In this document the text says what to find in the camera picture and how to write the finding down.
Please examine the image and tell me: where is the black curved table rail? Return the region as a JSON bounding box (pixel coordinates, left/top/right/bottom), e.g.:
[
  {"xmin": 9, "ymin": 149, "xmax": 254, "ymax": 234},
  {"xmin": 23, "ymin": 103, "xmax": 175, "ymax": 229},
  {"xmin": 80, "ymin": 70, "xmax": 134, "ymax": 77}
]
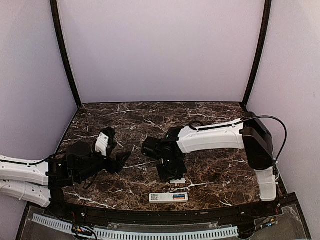
[{"xmin": 45, "ymin": 202, "xmax": 283, "ymax": 226}]

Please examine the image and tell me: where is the grey slotted cable duct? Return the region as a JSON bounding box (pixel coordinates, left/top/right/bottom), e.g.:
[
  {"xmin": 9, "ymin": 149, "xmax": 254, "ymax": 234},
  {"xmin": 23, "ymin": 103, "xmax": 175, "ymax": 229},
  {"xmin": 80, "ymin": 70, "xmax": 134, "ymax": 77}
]
[{"xmin": 32, "ymin": 213, "xmax": 239, "ymax": 240}]

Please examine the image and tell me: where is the white remote control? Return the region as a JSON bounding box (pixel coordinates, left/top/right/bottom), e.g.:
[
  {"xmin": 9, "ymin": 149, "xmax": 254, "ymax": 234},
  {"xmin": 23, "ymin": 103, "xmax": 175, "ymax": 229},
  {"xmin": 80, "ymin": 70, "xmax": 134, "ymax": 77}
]
[{"xmin": 149, "ymin": 192, "xmax": 189, "ymax": 204}]

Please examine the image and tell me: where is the black frame post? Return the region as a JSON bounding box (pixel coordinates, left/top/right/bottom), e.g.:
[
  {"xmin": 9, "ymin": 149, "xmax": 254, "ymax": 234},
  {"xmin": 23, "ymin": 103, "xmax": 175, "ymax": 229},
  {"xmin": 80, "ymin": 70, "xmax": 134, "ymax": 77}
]
[
  {"xmin": 49, "ymin": 0, "xmax": 82, "ymax": 108},
  {"xmin": 241, "ymin": 0, "xmax": 272, "ymax": 109}
]

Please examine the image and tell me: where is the right black frame post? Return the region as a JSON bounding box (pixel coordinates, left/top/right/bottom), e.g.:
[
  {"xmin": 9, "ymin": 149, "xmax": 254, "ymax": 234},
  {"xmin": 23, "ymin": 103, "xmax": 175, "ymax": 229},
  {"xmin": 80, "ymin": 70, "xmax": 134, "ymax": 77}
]
[{"xmin": 241, "ymin": 0, "xmax": 272, "ymax": 109}]

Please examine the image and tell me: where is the white battery cover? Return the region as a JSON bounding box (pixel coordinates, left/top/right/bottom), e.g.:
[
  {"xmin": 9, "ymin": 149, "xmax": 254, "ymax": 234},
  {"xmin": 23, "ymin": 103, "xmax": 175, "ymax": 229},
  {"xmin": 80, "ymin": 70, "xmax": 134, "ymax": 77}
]
[{"xmin": 170, "ymin": 178, "xmax": 186, "ymax": 185}]

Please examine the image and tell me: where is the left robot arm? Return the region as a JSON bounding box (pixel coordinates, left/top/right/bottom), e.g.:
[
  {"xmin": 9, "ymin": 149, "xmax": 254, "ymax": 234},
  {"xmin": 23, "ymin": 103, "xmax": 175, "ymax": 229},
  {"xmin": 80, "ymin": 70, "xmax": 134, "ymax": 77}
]
[{"xmin": 0, "ymin": 142, "xmax": 131, "ymax": 218}]

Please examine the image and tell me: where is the left black frame post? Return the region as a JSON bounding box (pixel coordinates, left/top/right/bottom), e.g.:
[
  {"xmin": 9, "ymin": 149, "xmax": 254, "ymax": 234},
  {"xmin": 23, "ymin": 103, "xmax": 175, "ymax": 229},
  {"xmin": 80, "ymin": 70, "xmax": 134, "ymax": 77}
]
[{"xmin": 49, "ymin": 0, "xmax": 82, "ymax": 108}]

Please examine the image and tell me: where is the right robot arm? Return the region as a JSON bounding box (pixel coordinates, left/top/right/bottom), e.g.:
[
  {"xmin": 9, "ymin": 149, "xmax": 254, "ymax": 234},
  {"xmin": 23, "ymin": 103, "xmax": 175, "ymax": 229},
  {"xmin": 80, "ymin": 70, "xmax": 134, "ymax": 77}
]
[{"xmin": 141, "ymin": 112, "xmax": 279, "ymax": 217}]

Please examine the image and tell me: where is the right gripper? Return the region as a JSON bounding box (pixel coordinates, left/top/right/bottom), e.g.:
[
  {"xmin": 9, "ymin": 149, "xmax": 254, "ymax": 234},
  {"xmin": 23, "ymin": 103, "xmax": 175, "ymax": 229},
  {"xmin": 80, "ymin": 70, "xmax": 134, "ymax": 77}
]
[{"xmin": 156, "ymin": 156, "xmax": 187, "ymax": 182}]

